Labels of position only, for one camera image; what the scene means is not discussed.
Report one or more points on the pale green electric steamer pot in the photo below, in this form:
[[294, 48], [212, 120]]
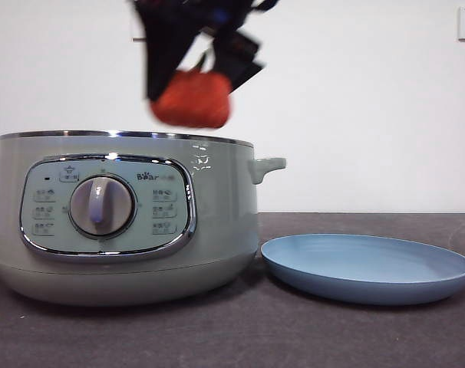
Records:
[[225, 230]]

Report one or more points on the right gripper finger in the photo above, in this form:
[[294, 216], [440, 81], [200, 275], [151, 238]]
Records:
[[163, 50], [236, 57]]

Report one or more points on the blue round plate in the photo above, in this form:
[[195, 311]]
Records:
[[370, 268]]

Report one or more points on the orange pumpkin with green stem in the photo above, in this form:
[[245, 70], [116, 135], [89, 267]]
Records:
[[194, 99]]

